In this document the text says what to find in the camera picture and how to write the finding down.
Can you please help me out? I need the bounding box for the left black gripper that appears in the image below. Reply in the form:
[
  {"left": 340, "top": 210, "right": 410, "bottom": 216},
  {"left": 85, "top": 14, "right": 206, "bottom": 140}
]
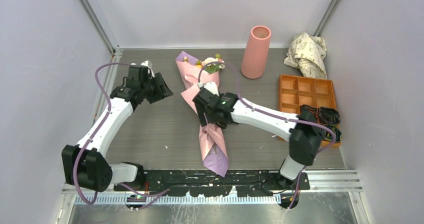
[{"left": 141, "top": 72, "right": 173, "bottom": 104}]

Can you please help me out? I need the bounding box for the pink flower bouquet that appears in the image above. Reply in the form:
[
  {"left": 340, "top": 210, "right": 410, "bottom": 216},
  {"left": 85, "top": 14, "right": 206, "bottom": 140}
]
[{"left": 175, "top": 51, "right": 229, "bottom": 178}]

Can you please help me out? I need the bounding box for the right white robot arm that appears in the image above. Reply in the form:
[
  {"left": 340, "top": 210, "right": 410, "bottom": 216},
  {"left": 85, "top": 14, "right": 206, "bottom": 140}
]
[{"left": 192, "top": 87, "right": 323, "bottom": 190}]

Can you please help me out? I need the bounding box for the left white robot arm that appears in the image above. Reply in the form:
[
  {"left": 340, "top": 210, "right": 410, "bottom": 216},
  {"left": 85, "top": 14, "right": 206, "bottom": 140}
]
[{"left": 61, "top": 60, "right": 173, "bottom": 192}]

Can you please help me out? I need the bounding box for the pink cylindrical vase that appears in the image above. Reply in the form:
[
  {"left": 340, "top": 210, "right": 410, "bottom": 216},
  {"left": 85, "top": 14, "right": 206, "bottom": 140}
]
[{"left": 241, "top": 25, "right": 272, "bottom": 79}]

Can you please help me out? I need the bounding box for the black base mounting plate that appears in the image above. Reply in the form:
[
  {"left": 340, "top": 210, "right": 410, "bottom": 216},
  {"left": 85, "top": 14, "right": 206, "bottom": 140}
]
[{"left": 113, "top": 170, "right": 311, "bottom": 208}]

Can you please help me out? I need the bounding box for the orange compartment tray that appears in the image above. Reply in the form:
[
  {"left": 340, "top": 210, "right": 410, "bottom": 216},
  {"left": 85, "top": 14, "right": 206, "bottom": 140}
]
[{"left": 278, "top": 75, "right": 342, "bottom": 148}]

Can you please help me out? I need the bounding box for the dark rolled ribbon in tray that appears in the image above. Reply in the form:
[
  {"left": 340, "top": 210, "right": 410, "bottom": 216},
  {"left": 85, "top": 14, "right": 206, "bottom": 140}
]
[{"left": 300, "top": 104, "right": 318, "bottom": 118}]

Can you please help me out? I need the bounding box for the crumpled printed paper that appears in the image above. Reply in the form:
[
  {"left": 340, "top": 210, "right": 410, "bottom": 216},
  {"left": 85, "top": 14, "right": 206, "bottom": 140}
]
[{"left": 283, "top": 32, "right": 328, "bottom": 80}]

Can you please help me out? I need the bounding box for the dark green rolled ribbon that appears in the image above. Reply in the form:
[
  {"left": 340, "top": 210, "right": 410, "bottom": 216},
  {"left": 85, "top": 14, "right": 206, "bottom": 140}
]
[{"left": 321, "top": 125, "right": 342, "bottom": 143}]

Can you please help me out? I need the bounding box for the black rolled ribbon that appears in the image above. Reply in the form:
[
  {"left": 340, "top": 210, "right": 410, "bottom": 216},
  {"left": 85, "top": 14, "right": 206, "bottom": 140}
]
[{"left": 317, "top": 106, "right": 341, "bottom": 126}]

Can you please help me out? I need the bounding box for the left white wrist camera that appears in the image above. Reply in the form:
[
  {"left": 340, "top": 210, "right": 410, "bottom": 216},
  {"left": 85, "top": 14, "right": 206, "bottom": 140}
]
[{"left": 140, "top": 60, "right": 153, "bottom": 69}]

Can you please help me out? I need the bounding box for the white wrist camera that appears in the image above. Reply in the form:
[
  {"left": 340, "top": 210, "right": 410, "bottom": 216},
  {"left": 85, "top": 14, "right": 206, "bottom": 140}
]
[
  {"left": 140, "top": 60, "right": 153, "bottom": 69},
  {"left": 197, "top": 81, "right": 220, "bottom": 96}
]

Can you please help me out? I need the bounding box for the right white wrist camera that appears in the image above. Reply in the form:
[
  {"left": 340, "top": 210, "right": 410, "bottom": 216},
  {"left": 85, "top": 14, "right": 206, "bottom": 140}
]
[{"left": 197, "top": 81, "right": 220, "bottom": 96}]

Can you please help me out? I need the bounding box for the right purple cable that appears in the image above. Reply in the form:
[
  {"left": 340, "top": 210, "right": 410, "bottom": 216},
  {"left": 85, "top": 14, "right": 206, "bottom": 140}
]
[{"left": 197, "top": 61, "right": 337, "bottom": 211}]

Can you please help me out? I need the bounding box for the purple cable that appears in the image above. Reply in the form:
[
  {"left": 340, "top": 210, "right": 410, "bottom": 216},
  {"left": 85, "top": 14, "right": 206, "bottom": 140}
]
[
  {"left": 72, "top": 62, "right": 170, "bottom": 211},
  {"left": 197, "top": 61, "right": 337, "bottom": 211}
]

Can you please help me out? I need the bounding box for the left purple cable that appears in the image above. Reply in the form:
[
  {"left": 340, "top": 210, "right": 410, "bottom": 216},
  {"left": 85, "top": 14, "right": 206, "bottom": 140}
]
[{"left": 72, "top": 62, "right": 170, "bottom": 211}]

